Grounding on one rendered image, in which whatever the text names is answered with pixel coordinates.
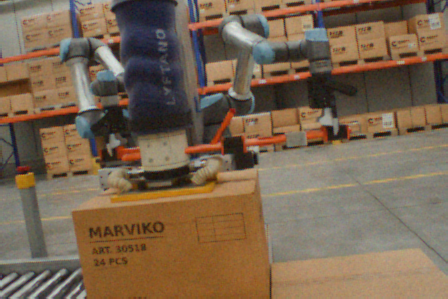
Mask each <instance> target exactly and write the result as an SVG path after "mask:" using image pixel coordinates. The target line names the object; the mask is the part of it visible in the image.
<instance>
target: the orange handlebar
mask: <svg viewBox="0 0 448 299"><path fill-rule="evenodd" d="M321 137H324V131H321V130H319V131H308V132H306V138H307V139H316V138H321ZM286 141H287V139H286V137H285V135H279V136H273V137H272V135H267V136H260V137H257V138H255V139H249V140H245V146H246V147H250V146H256V145H259V147H262V146H268V145H273V144H274V143H280V142H286ZM220 150H221V146H220V143H217V145H210V144H208V145H196V146H190V147H188V148H185V150H184V152H185V153H186V154H190V153H194V154H196V153H202V152H208V151H220ZM120 152H121V155H123V157H122V160H123V161H137V160H141V152H140V147H134V148H129V149H123V150H120ZM130 153H131V154H130ZM125 154H127V155H125Z"/></svg>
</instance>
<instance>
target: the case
mask: <svg viewBox="0 0 448 299"><path fill-rule="evenodd" d="M214 182H215V186H214V188H213V189H212V192H210V193H204V194H191V195H184V196H178V197H174V196H171V197H166V198H159V199H146V200H140V201H135V200H133V201H127V202H114V203H112V202H111V197H113V196H114V195H116V194H117V193H119V192H121V190H119V189H115V188H114V189H113V188H110V189H107V190H106V191H104V192H102V194H99V195H97V196H95V197H94V198H92V199H90V200H89V201H87V202H85V203H83V204H82V205H79V206H78V207H77V208H74V210H71V213H72V220H73V225H74V229H75V238H76V242H77V247H78V252H79V260H80V264H81V269H82V273H83V282H84V287H85V291H86V295H87V299H270V289H269V288H270V262H269V257H268V246H267V240H266V230H265V225H264V214H263V208H262V203H261V192H260V186H259V175H258V170H257V169H251V170H239V171H232V172H226V173H220V177H219V178H218V180H217V181H214Z"/></svg>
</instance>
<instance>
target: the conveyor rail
mask: <svg viewBox="0 0 448 299"><path fill-rule="evenodd" d="M78 268H81V264H80V260H79V254H78V255H70V256H67V255H63V256H56V257H42V258H27V259H13V260H5V261H3V260H0V274H1V276H2V277H3V279H4V278H5V277H7V276H8V275H10V274H11V273H17V274H18V275H19V278H21V276H24V274H26V273H27V272H28V271H30V272H34V273H35V278H36V277H37V276H39V274H41V273H42V272H43V271H44V270H49V271H50V272H51V273H52V277H53V276H55V274H56V273H58V272H59V271H60V270H61V269H66V270H68V272H69V277H70V276H71V274H73V272H75V271H76V270H78ZM69 277H68V278H69Z"/></svg>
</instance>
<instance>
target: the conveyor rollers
mask: <svg viewBox="0 0 448 299"><path fill-rule="evenodd" d="M68 277H69V272H68V270H66V269H61V270H60V271H59V272H58V273H56V274H55V276H53V277H52V273H51V272H50V271H49V270H44V271H43V272H42V273H41V274H39V276H37V277H36V278H35V273H34V272H30V271H28V272H27V273H26V274H24V276H21V278H19V275H18V274H17V273H11V274H10V275H8V276H7V277H5V278H4V279H3V277H2V276H1V274H0V299H63V298H64V297H65V296H66V295H67V294H68V293H69V292H70V290H72V288H74V286H76V284H78V283H79V282H80V283H79V284H78V285H77V286H76V287H75V288H74V289H73V290H72V291H71V292H70V293H69V294H68V295H67V296H66V297H65V298H64V299H76V298H77V297H78V296H80V294H81V293H82V291H84V289H85V287H84V282H83V273H82V269H81V268H78V270H76V271H75V272H73V274H71V276H70V277H69V278H68ZM81 280H82V281H81ZM63 281H64V282H63ZM62 282H63V283H62ZM61 283H62V284H61ZM54 289H55V290H54ZM49 294H50V295H49ZM48 295H49V296H48Z"/></svg>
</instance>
